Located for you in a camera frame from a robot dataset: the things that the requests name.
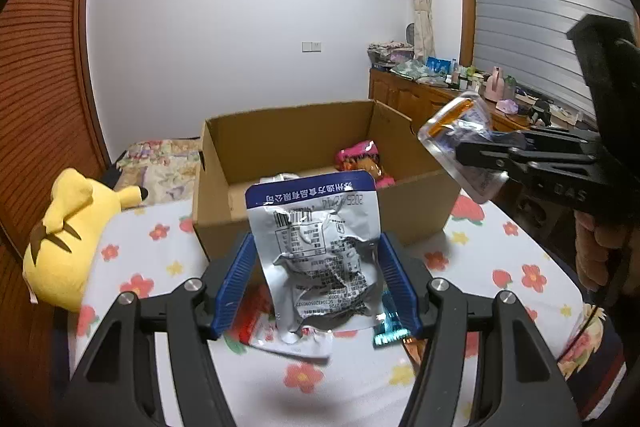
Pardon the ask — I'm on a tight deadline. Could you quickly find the yellow plush toy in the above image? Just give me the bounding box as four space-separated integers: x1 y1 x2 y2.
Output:
22 167 151 313

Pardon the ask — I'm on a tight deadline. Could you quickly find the person's right hand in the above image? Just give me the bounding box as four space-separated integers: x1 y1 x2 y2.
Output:
574 209 633 293

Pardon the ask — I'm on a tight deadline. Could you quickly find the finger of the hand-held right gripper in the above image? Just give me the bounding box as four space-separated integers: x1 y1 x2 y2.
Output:
454 139 598 180
515 127 601 146

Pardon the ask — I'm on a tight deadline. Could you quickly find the green folded fabric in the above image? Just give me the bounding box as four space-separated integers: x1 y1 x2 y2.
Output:
390 59 448 85

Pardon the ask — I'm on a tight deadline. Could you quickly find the teal candy wrapper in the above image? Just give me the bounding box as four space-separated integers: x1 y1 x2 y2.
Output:
372 307 416 348

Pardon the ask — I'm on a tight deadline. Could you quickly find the wooden louvred wardrobe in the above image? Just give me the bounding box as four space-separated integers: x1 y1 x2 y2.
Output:
0 0 111 427

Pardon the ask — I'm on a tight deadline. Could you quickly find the silver snack packet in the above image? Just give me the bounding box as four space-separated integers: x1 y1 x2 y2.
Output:
245 172 383 360

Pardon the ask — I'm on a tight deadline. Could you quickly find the grey window blind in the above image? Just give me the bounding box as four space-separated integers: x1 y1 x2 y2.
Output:
470 0 640 118

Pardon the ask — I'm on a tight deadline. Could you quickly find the wooden sideboard cabinet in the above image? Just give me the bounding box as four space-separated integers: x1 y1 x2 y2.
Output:
368 67 596 188

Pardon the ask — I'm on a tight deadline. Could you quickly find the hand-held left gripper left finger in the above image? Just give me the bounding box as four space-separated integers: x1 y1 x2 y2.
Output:
65 232 258 427

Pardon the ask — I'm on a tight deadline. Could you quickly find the pile of folded cloth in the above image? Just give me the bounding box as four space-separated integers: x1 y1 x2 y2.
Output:
367 41 416 68

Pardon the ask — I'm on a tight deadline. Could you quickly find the strawberry print bed sheet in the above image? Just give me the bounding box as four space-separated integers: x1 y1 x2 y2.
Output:
65 187 591 427

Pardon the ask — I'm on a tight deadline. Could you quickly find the red snack packet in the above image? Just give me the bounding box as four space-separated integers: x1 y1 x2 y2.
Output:
239 297 281 348

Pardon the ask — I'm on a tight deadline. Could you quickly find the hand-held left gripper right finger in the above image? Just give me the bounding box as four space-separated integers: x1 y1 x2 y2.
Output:
380 232 581 427

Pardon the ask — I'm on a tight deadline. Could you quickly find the floral pillow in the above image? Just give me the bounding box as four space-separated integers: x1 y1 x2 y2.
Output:
112 138 203 208

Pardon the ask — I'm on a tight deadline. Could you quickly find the brown cardboard box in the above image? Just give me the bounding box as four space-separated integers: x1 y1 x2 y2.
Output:
192 99 463 265

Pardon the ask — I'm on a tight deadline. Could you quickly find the orange snack packet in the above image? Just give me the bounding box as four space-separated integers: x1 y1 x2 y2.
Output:
402 338 427 365

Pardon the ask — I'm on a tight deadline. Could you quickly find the clear orange-edged snack packet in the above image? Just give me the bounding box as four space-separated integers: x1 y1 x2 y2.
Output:
419 91 508 204

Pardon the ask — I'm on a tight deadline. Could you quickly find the pink drumstick snack packet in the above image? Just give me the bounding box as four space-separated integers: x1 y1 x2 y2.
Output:
336 139 396 190

